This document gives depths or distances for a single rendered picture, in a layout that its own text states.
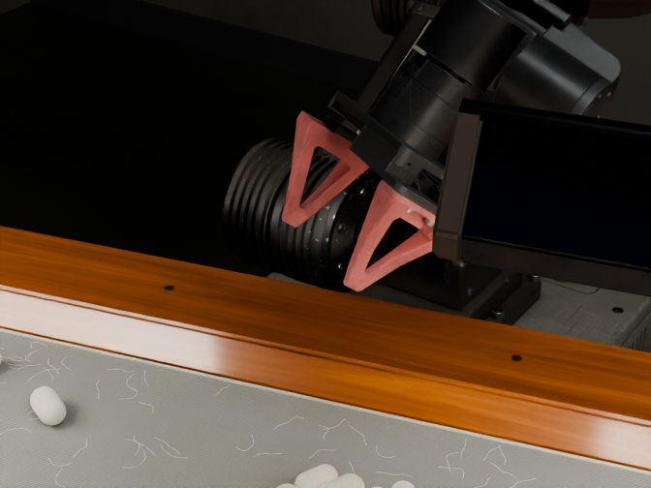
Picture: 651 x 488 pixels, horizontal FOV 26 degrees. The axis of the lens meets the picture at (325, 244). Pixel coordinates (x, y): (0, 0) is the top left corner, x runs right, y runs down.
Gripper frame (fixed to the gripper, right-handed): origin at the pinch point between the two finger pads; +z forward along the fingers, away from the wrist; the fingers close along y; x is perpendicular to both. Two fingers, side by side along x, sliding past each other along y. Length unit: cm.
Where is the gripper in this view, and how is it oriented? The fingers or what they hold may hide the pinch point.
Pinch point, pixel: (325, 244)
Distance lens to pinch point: 97.6
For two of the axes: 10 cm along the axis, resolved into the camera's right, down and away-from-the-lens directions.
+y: -4.5, -4.5, 7.7
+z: -5.7, 8.1, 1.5
